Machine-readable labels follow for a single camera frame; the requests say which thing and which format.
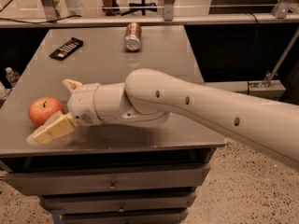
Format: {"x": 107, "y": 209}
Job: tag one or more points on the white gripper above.
{"x": 81, "y": 104}

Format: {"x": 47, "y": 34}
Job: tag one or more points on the red apple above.
{"x": 42, "y": 108}

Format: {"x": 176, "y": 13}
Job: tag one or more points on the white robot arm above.
{"x": 147, "y": 97}

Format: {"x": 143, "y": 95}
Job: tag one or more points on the orange soda can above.
{"x": 132, "y": 38}

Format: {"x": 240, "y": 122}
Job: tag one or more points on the black remote control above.
{"x": 67, "y": 49}

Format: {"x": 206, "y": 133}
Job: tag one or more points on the grey drawer cabinet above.
{"x": 103, "y": 59}

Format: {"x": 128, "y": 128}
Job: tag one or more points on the top grey drawer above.
{"x": 110, "y": 179}

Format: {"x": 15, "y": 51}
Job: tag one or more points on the grey drawer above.
{"x": 110, "y": 179}
{"x": 168, "y": 216}
{"x": 118, "y": 203}

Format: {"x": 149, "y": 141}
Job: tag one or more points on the person's legs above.
{"x": 110, "y": 7}

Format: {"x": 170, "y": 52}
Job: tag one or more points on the middle grey drawer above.
{"x": 118, "y": 203}

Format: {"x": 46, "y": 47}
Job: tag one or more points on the bottom grey drawer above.
{"x": 168, "y": 216}

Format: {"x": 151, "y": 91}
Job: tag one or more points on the grey metal base beam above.
{"x": 273, "y": 91}

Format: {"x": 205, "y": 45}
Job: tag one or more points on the grey metal rail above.
{"x": 118, "y": 21}

